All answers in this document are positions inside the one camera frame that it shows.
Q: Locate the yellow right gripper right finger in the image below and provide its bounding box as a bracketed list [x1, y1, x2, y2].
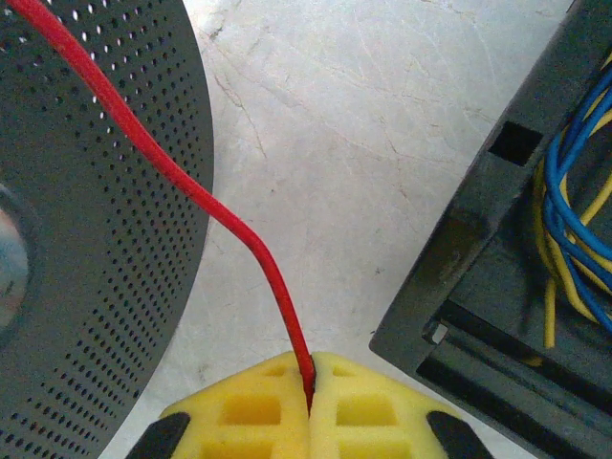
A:
[308, 351, 494, 459]

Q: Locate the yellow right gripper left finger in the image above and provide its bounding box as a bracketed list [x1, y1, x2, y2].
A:
[126, 352, 311, 459]

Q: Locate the grey perforated cable spool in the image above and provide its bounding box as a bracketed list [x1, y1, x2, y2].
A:
[0, 0, 215, 459]

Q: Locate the red cable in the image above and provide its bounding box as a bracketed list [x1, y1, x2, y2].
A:
[7, 0, 317, 417]

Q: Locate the black plastic tray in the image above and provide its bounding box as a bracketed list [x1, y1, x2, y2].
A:
[368, 0, 612, 459]

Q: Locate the yellow cable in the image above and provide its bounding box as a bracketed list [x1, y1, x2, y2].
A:
[533, 42, 612, 350]

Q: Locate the blue cable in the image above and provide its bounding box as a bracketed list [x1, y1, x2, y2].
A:
[542, 71, 612, 336]

